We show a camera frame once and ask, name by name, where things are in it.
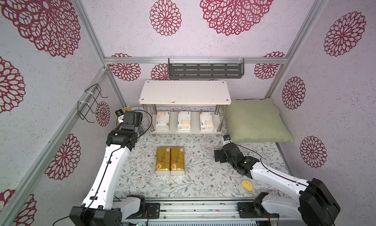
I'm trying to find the gold tissue pack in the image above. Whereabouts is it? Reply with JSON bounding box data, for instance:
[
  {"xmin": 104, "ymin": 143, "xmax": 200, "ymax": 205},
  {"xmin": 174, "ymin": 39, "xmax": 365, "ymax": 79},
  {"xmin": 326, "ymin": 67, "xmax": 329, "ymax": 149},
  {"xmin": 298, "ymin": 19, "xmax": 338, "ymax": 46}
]
[
  {"xmin": 122, "ymin": 107, "xmax": 131, "ymax": 115},
  {"xmin": 155, "ymin": 147, "xmax": 171, "ymax": 176},
  {"xmin": 170, "ymin": 147, "xmax": 185, "ymax": 176}
]

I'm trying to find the white tissue pack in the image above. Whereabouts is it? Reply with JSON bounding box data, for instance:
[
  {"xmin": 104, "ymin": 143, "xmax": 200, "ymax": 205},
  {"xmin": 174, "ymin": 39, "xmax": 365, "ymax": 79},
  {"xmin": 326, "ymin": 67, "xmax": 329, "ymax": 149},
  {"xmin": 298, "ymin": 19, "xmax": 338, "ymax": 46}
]
[
  {"xmin": 155, "ymin": 111, "xmax": 170, "ymax": 131},
  {"xmin": 199, "ymin": 112, "xmax": 214, "ymax": 131},
  {"xmin": 177, "ymin": 111, "xmax": 191, "ymax": 131}
]

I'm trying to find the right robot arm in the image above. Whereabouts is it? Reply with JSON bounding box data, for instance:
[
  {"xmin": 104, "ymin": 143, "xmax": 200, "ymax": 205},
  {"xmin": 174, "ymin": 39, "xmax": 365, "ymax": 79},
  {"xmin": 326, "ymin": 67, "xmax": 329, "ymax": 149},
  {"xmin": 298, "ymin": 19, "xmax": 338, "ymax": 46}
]
[{"xmin": 214, "ymin": 139, "xmax": 341, "ymax": 226}]

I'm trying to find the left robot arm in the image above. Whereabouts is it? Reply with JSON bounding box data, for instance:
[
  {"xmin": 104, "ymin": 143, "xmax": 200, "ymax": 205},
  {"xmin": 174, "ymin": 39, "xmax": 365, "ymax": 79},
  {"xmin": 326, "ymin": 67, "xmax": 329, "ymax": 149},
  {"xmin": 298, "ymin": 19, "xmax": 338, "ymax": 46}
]
[{"xmin": 69, "ymin": 109, "xmax": 147, "ymax": 226}]

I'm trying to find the white two-tier shelf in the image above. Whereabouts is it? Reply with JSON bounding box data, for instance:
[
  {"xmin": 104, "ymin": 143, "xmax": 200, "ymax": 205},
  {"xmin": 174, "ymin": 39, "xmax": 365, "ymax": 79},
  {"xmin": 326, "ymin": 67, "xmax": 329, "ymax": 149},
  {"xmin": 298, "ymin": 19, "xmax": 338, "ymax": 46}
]
[{"xmin": 139, "ymin": 81, "xmax": 231, "ymax": 135}]

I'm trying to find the yellow sponge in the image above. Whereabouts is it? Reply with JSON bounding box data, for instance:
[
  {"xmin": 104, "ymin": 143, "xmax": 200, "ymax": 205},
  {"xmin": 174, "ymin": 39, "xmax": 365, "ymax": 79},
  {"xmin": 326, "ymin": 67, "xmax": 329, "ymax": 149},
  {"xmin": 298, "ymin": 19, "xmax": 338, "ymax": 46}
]
[{"xmin": 241, "ymin": 180, "xmax": 254, "ymax": 192}]

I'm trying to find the floral patterned floor mat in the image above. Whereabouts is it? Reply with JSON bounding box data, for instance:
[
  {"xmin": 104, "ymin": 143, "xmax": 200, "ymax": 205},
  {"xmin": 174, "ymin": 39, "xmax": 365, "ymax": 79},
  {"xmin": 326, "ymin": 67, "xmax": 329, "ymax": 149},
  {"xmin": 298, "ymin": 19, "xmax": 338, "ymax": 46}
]
[{"xmin": 113, "ymin": 106, "xmax": 301, "ymax": 199}]

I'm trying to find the green cushion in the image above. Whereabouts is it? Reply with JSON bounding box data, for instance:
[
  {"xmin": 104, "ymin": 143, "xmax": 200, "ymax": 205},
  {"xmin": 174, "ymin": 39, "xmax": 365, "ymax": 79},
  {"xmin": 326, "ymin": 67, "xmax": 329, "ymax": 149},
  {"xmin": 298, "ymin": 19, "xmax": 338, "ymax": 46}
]
[{"xmin": 224, "ymin": 99, "xmax": 294, "ymax": 143}]

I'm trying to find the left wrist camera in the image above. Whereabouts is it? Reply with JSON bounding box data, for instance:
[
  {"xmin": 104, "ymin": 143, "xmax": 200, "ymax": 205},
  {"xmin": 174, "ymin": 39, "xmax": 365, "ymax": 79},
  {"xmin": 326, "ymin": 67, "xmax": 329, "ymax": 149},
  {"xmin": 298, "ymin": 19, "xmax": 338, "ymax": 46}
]
[{"xmin": 114, "ymin": 109, "xmax": 124, "ymax": 125}]

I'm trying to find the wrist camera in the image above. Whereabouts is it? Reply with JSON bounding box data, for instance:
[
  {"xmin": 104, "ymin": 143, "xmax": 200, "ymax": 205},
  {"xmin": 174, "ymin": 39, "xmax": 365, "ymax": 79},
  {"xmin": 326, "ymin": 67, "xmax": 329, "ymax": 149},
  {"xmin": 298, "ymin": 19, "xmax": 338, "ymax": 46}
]
[
  {"xmin": 222, "ymin": 134, "xmax": 232, "ymax": 145},
  {"xmin": 114, "ymin": 109, "xmax": 124, "ymax": 125}
]

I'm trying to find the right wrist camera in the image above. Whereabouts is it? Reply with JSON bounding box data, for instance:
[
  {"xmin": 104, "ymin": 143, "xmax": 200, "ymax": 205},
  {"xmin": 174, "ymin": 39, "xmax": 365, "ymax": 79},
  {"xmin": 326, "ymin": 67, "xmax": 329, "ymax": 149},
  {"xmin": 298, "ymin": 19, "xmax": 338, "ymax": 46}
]
[{"xmin": 222, "ymin": 134, "xmax": 232, "ymax": 145}]

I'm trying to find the black wire wall rack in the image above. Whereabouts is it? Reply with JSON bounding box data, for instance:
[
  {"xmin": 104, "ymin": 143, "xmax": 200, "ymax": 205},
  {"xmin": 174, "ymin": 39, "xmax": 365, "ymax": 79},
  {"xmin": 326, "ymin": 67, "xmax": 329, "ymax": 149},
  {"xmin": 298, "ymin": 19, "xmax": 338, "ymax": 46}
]
[{"xmin": 76, "ymin": 84, "xmax": 108, "ymax": 123}]

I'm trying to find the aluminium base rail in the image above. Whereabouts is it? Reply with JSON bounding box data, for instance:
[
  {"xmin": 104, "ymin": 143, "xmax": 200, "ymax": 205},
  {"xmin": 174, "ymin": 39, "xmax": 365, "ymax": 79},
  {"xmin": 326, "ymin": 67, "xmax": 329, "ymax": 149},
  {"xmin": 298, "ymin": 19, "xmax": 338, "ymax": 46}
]
[{"xmin": 75, "ymin": 199, "xmax": 324, "ymax": 224}]

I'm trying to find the grey slotted wall shelf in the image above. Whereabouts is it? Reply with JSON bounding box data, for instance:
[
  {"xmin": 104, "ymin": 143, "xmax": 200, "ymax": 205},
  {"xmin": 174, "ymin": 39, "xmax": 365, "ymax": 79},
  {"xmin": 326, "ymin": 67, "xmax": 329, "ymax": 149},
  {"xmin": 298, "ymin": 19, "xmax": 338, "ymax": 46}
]
[{"xmin": 167, "ymin": 58, "xmax": 245, "ymax": 80}]

